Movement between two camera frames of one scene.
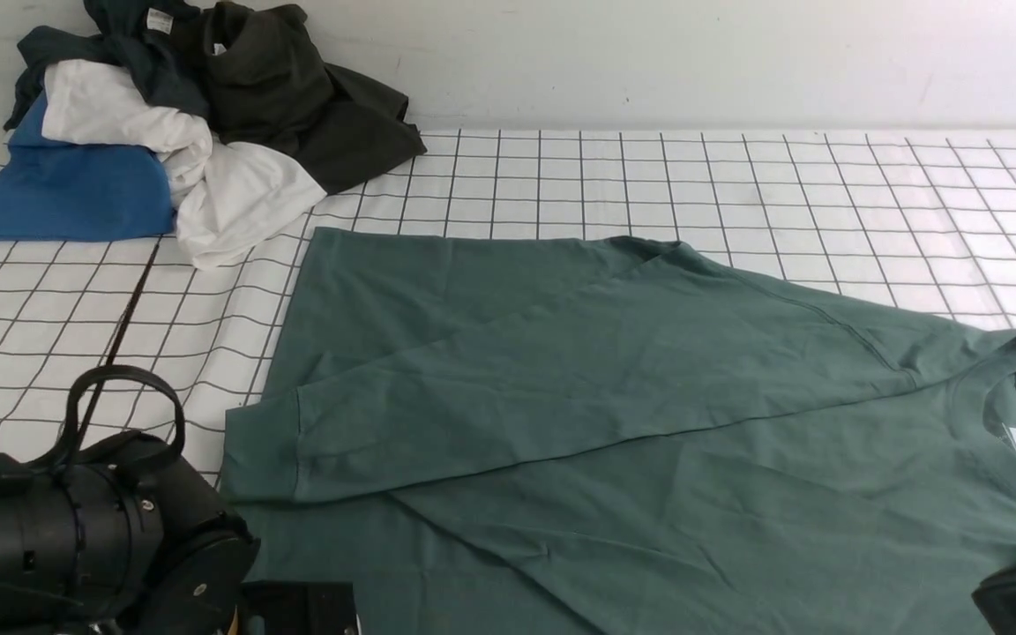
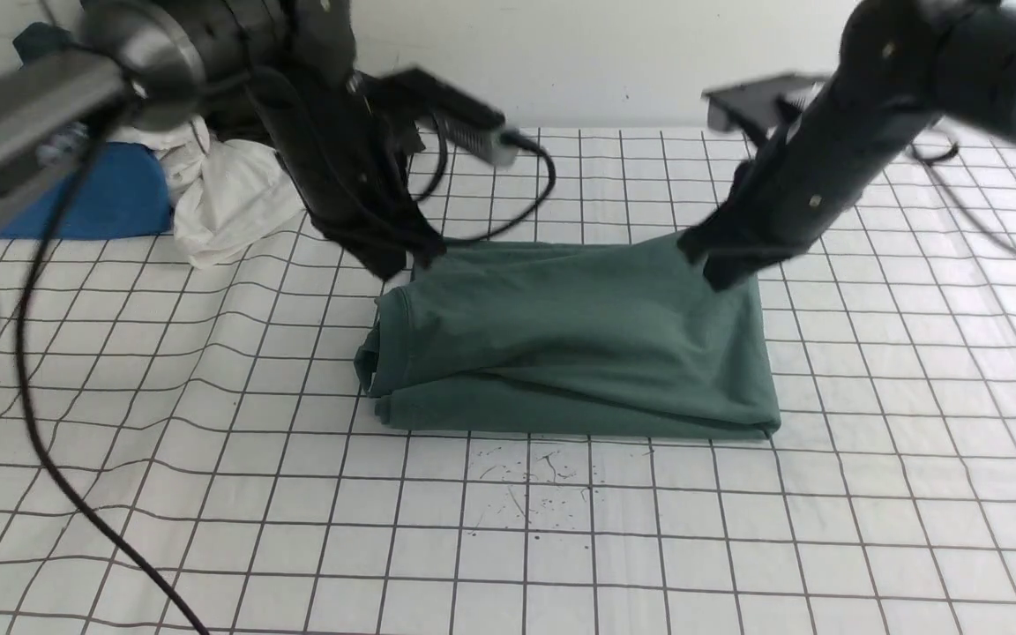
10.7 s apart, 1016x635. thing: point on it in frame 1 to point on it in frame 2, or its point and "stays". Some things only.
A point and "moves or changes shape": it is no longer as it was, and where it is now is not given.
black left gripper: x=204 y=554 to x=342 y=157
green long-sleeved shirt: x=501 y=435 moves or changes shape
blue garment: x=48 y=190 stays
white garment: x=230 y=197 stays
